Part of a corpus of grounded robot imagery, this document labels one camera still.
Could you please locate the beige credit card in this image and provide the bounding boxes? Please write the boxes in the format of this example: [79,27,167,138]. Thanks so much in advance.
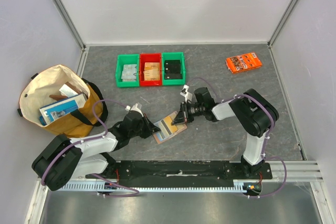
[155,113,186,138]

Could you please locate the tan leather card holder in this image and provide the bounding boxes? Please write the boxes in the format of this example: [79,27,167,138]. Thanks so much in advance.
[153,111,187,144]

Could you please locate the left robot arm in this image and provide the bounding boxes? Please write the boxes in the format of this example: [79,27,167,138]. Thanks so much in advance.
[31,110,160,191]

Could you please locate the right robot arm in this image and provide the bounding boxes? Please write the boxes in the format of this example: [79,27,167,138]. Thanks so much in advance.
[171,85,279,179]

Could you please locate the black cards in green bin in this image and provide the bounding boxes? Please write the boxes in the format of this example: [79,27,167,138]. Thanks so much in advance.
[164,60,182,80]

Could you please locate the grey cards in green bin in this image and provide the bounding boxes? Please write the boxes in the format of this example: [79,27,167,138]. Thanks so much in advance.
[121,64,138,82]

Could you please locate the beige cards in red bin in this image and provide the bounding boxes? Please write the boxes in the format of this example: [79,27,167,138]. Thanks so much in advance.
[143,62,160,81]

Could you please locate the right green plastic bin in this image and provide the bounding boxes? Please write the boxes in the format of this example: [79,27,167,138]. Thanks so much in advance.
[162,52,186,86]

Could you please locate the green plastic bin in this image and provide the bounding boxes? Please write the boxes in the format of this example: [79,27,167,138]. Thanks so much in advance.
[162,52,186,86]
[115,54,140,88]

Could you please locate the left green plastic bin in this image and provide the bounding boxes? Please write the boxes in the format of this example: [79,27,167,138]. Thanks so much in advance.
[115,54,140,88]

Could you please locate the red plastic bin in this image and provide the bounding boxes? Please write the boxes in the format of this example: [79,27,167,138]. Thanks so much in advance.
[139,53,162,87]

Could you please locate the orange screw box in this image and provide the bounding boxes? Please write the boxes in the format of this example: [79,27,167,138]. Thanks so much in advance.
[225,52,263,74]

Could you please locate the white packet in bag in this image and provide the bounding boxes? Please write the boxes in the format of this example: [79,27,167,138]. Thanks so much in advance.
[59,84,79,97]

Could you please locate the brown item in bag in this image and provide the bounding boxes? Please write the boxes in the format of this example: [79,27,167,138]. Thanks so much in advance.
[49,82,82,101]

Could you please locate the blue book in bag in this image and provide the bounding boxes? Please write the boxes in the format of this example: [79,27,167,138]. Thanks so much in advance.
[39,93,87,126]

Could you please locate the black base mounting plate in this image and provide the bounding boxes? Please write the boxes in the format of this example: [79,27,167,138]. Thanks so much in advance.
[100,161,272,188]

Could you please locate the cream and tan tote bag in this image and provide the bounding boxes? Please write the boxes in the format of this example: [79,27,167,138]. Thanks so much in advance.
[18,65,108,138]

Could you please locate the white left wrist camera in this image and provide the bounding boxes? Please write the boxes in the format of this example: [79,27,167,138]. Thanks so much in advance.
[125,103,143,115]

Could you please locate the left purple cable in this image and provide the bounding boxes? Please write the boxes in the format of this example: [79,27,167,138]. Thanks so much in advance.
[41,99,140,198]

